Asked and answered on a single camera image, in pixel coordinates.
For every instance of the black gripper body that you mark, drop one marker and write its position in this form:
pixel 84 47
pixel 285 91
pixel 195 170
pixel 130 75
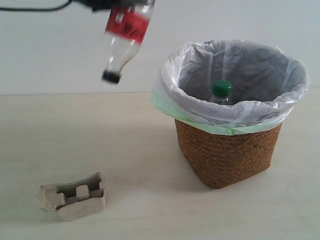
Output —
pixel 105 5

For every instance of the red label plastic bottle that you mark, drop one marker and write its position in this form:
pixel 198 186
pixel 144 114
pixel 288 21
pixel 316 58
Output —
pixel 126 27

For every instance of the green label water bottle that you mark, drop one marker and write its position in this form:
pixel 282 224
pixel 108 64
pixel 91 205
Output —
pixel 221 93

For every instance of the grey paper pulp tray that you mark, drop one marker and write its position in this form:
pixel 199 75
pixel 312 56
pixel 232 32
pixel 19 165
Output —
pixel 74 200

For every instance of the white plastic bin liner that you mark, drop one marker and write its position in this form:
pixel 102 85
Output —
pixel 266 83

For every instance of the woven brown waste basket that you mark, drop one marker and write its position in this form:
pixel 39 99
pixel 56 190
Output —
pixel 222 160

